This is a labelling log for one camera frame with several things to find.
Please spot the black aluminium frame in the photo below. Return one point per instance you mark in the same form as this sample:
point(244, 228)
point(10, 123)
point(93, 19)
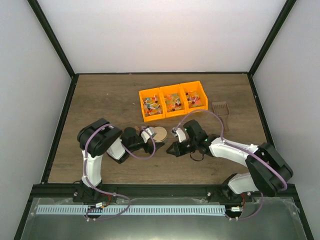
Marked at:
point(46, 189)

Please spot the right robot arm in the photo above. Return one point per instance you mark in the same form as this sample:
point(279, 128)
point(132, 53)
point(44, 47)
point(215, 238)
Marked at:
point(268, 173)

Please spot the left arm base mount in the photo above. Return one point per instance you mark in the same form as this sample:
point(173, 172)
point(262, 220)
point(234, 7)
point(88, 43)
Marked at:
point(87, 195)

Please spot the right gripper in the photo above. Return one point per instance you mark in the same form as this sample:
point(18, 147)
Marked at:
point(179, 151)

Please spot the brown plastic scoop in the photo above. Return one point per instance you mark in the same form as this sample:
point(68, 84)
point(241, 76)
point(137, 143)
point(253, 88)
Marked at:
point(221, 109)

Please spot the clear plastic jar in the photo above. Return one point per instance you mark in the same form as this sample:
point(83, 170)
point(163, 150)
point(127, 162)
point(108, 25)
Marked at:
point(161, 141)

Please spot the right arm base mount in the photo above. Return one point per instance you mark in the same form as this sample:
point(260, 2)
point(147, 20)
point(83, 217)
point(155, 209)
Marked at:
point(221, 193)

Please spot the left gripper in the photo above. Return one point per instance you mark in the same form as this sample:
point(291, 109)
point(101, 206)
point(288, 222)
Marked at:
point(148, 148)

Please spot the gold jar lid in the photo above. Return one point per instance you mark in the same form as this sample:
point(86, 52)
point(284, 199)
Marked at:
point(161, 133)

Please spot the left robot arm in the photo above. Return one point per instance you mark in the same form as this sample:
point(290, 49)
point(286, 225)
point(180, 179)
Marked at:
point(101, 137)

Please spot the orange bin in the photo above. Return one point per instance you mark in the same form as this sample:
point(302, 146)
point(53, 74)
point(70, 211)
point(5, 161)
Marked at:
point(194, 96)
point(174, 100)
point(152, 104)

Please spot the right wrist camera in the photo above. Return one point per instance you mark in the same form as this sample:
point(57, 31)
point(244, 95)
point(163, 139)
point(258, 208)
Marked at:
point(179, 133)

